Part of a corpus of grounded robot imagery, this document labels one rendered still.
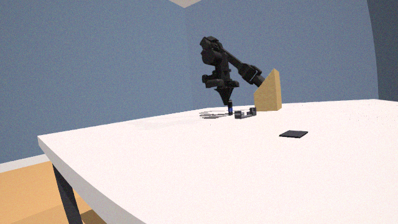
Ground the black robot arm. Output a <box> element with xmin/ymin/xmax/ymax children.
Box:
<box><xmin>200</xmin><ymin>36</ymin><xmax>265</xmax><ymax>87</ymax></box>

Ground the black and blue battery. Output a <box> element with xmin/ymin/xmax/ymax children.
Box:
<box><xmin>228</xmin><ymin>99</ymin><xmax>233</xmax><ymax>115</ymax></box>

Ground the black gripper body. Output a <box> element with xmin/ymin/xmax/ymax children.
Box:
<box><xmin>205</xmin><ymin>66</ymin><xmax>239</xmax><ymax>88</ymax></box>

